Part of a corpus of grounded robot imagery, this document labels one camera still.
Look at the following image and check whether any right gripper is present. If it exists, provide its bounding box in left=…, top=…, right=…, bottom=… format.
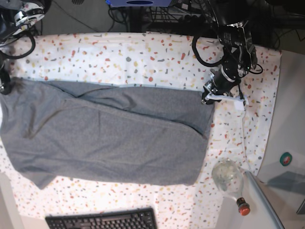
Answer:
left=0, top=55, right=12, bottom=95

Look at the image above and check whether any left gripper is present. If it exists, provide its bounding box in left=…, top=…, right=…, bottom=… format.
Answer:
left=202, top=68, right=241, bottom=105

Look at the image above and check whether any grey t-shirt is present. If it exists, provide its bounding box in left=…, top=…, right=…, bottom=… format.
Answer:
left=0, top=79, right=214, bottom=189

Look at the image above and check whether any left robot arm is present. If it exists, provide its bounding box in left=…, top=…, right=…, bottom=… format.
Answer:
left=202, top=0, right=258, bottom=104

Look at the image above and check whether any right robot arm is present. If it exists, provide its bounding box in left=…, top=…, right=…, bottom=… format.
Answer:
left=0, top=0, right=51, bottom=95

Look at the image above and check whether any clear bottle with red cap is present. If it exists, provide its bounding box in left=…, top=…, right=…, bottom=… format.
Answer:
left=212, top=158, right=251, bottom=216

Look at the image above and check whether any green tape roll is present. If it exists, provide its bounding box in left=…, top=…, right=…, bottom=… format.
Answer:
left=280, top=152, right=293, bottom=167

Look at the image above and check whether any terrazzo pattern tablecloth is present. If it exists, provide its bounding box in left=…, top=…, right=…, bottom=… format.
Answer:
left=0, top=33, right=281, bottom=229

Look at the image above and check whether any black keyboard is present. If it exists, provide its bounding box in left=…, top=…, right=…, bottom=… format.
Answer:
left=45, top=208, right=157, bottom=229

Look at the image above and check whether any grey metal bar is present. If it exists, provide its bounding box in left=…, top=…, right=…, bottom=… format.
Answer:
left=245, top=171, right=284, bottom=229

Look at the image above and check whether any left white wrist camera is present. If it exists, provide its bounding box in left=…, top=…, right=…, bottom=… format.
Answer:
left=207, top=93, right=249, bottom=111

